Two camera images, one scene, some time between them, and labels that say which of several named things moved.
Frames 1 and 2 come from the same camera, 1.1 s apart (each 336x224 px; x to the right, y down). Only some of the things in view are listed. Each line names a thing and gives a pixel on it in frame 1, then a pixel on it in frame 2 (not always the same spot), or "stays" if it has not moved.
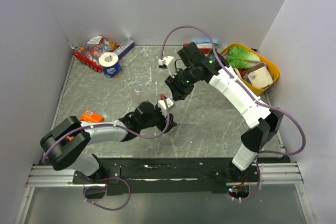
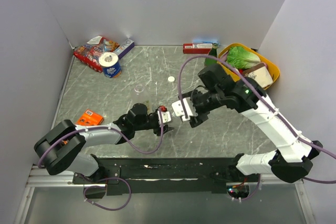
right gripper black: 178,93 → 201,117
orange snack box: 90,116 stays
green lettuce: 240,59 stays
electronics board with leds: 238,191 stays
